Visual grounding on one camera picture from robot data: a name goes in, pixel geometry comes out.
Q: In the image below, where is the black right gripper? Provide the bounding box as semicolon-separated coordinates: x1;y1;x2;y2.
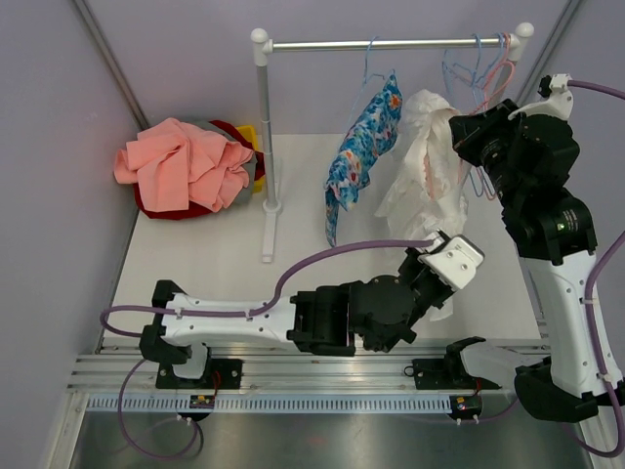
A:
450;100;528;209

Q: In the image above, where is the blue wire hanger grey skirt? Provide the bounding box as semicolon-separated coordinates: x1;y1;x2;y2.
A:
441;49;476;101

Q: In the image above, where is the white pleated skirt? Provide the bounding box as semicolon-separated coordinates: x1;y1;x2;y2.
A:
373;88;471;323

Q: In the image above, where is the blue hanger floral skirt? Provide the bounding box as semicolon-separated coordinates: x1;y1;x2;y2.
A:
345;36;403;154

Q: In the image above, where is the salmon pink skirt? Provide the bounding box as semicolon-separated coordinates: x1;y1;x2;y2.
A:
113;118;254;214

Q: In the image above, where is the blue hanger salmon skirt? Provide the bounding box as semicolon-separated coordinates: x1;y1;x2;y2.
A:
468;33;506;201

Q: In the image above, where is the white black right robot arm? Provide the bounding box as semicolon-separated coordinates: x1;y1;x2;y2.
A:
442;100;624;423

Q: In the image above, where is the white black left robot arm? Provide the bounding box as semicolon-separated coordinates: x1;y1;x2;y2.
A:
140;236;483;390

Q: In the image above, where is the yellow plastic bin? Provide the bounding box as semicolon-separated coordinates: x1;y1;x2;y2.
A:
235;124;268;194

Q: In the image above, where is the silver white clothes rack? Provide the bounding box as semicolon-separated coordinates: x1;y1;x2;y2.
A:
251;22;534;263

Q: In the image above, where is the red cloth garment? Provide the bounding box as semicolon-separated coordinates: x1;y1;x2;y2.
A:
113;118;265;220

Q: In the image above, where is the empty pink wire hanger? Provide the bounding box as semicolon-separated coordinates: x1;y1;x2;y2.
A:
473;33;516;113

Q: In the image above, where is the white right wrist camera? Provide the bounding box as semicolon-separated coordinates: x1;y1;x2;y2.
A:
508;73;573;121

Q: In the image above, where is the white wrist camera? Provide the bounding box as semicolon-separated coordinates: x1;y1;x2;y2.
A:
508;73;573;121
419;231;485;291

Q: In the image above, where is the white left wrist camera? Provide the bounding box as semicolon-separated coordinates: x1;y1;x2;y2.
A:
419;231;485;291

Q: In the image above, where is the white slotted cable duct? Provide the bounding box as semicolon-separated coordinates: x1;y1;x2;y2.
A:
87;393;451;414

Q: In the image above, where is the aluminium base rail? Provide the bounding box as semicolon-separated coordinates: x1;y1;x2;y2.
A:
65;337;570;398

